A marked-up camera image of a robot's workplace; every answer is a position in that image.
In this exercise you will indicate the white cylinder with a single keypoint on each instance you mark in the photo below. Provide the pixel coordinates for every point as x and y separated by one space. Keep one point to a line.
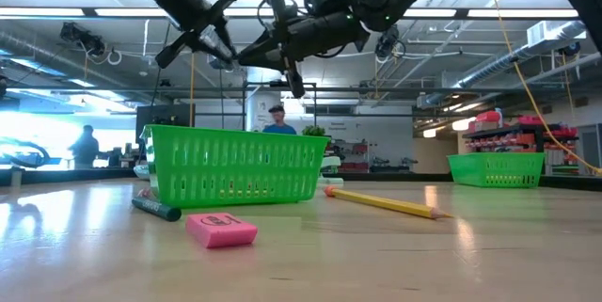
263 104

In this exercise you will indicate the small green plant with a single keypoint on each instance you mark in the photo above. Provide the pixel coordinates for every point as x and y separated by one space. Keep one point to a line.
314 131

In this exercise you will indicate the yellow pencil with pink eraser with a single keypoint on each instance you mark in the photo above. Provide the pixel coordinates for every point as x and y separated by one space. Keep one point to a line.
385 202

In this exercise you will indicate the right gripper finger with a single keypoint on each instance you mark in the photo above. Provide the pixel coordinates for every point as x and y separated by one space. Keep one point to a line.
265 43
268 62

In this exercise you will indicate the mint green stapler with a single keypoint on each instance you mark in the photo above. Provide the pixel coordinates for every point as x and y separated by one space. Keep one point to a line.
329 163

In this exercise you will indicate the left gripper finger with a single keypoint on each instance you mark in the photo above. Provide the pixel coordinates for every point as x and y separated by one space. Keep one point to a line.
211 50
226 31

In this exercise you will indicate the shelf with red bins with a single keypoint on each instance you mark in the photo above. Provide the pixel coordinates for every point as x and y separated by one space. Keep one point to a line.
517 139

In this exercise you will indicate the person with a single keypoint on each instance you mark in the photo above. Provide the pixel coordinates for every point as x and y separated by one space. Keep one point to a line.
279 128
84 149

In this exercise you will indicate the pink eraser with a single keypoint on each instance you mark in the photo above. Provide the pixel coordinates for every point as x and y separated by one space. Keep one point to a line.
221 231

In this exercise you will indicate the green slotted plastic bin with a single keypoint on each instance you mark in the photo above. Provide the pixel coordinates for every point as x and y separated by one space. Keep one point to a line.
496 157
235 201

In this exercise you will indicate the silver ventilation duct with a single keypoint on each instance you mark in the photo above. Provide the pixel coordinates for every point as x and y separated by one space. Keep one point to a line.
217 42
508 59

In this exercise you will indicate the rack with red bins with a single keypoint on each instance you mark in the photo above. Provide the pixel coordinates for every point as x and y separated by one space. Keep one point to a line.
359 149

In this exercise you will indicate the dark green marker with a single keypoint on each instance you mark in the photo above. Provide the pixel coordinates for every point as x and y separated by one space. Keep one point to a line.
155 209

